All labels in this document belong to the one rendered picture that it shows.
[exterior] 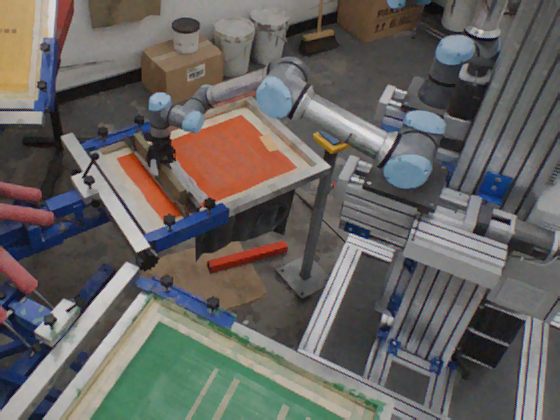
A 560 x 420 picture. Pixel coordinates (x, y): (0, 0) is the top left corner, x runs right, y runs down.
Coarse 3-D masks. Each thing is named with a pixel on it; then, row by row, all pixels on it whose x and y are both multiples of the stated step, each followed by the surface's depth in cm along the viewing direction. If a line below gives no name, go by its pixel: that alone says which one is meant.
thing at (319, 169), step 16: (208, 112) 256; (224, 112) 261; (256, 112) 259; (176, 128) 252; (272, 128) 252; (112, 144) 237; (288, 144) 245; (304, 144) 241; (96, 160) 230; (304, 160) 238; (320, 160) 234; (112, 176) 223; (304, 176) 226; (320, 176) 231; (128, 192) 217; (256, 192) 219; (272, 192) 219; (128, 208) 211; (240, 208) 214; (144, 224) 205
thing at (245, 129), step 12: (228, 120) 258; (240, 120) 258; (204, 132) 251; (216, 132) 251; (240, 132) 251; (252, 132) 252; (180, 144) 244; (252, 144) 245; (132, 156) 237; (180, 156) 238; (132, 168) 232; (144, 168) 232; (192, 168) 233; (132, 180) 227; (144, 180) 227
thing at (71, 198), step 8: (72, 192) 209; (48, 200) 205; (56, 200) 205; (64, 200) 206; (72, 200) 206; (80, 200) 206; (48, 208) 203; (56, 208) 203; (64, 208) 204; (72, 208) 206; (56, 216) 205
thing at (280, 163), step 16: (272, 160) 238; (288, 160) 238; (192, 176) 229; (256, 176) 231; (272, 176) 231; (144, 192) 222; (160, 192) 222; (208, 192) 223; (224, 192) 223; (160, 208) 216; (176, 208) 216
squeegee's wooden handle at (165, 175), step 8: (136, 136) 231; (136, 144) 232; (144, 144) 227; (144, 152) 227; (160, 168) 217; (168, 168) 217; (160, 176) 220; (168, 176) 214; (168, 184) 215; (176, 184) 211; (176, 192) 210; (184, 192) 209; (184, 200) 212
